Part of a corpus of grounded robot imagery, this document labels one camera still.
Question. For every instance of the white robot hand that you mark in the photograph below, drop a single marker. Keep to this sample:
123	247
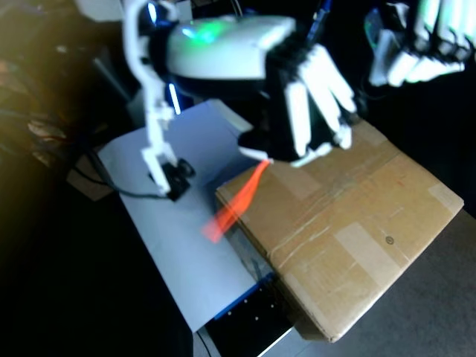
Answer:
420	56
223	48

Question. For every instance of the orange strip object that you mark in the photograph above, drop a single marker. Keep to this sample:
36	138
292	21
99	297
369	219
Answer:
238	201

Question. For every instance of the large brown cardboard box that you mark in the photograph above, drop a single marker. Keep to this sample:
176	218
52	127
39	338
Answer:
353	241

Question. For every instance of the white paper sheet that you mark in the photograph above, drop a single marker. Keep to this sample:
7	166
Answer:
178	241

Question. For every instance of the black perforated plate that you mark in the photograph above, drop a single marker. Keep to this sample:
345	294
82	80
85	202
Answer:
253	308

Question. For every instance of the white jointed camera stand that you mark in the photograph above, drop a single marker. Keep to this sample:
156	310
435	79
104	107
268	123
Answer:
152	108

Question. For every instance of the black camera module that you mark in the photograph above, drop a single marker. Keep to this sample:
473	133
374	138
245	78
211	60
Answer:
180	178

